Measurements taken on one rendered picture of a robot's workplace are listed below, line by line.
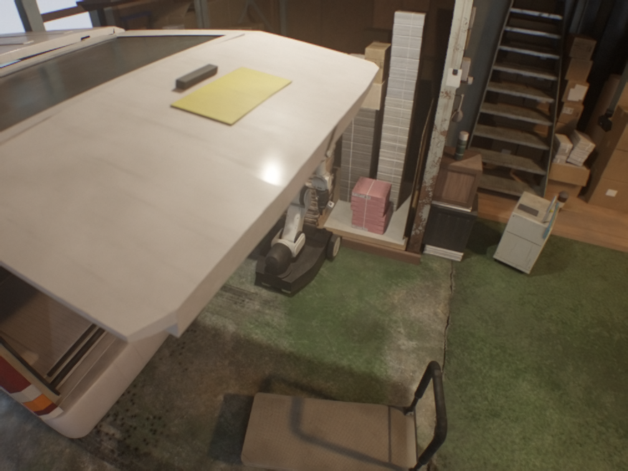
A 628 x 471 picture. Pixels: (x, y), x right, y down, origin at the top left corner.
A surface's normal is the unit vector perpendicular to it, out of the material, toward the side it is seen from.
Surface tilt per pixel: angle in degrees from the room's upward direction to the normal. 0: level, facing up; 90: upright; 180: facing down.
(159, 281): 11
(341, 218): 0
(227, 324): 0
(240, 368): 0
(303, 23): 90
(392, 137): 90
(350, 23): 90
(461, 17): 90
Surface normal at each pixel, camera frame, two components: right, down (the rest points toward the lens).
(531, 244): -0.63, 0.50
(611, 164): -0.33, 0.62
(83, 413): 0.90, 0.23
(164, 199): 0.15, -0.68
